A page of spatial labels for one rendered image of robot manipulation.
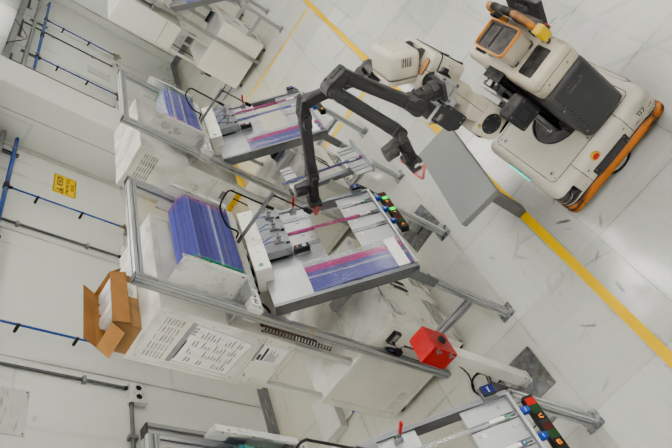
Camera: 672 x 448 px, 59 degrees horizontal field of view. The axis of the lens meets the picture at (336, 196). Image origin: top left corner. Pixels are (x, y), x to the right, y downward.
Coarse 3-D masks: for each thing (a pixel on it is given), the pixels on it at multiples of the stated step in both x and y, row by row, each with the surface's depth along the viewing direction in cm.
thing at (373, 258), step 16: (384, 240) 297; (336, 256) 290; (352, 256) 289; (368, 256) 288; (384, 256) 288; (400, 256) 287; (320, 272) 282; (336, 272) 281; (352, 272) 280; (368, 272) 279; (320, 288) 273
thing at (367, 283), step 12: (372, 276) 277; (384, 276) 277; (396, 276) 280; (408, 276) 283; (336, 288) 272; (348, 288) 274; (360, 288) 276; (288, 300) 268; (300, 300) 268; (312, 300) 271; (324, 300) 273; (276, 312) 267; (288, 312) 270
